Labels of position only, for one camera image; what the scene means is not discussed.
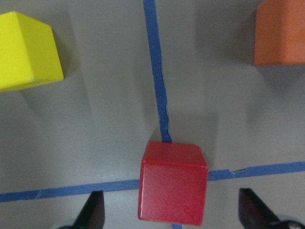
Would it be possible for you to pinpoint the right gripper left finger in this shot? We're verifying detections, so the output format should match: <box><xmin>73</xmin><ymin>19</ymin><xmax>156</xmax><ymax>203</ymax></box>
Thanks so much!
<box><xmin>73</xmin><ymin>191</ymin><xmax>105</xmax><ymax>229</ymax></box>

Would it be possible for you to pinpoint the orange wooden block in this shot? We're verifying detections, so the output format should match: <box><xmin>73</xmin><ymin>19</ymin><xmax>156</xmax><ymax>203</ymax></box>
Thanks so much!
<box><xmin>254</xmin><ymin>0</ymin><xmax>305</xmax><ymax>66</ymax></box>

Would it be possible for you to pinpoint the yellow wooden block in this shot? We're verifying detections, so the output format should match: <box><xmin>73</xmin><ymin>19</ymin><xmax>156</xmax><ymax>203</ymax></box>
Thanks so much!
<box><xmin>0</xmin><ymin>11</ymin><xmax>64</xmax><ymax>92</ymax></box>

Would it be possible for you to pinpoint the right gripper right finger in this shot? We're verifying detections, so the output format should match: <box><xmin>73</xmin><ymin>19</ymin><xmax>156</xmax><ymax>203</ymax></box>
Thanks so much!
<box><xmin>238</xmin><ymin>188</ymin><xmax>282</xmax><ymax>229</ymax></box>

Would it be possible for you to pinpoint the red wooden block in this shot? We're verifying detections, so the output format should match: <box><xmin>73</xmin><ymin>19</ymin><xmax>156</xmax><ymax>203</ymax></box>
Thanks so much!
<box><xmin>138</xmin><ymin>141</ymin><xmax>209</xmax><ymax>226</ymax></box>

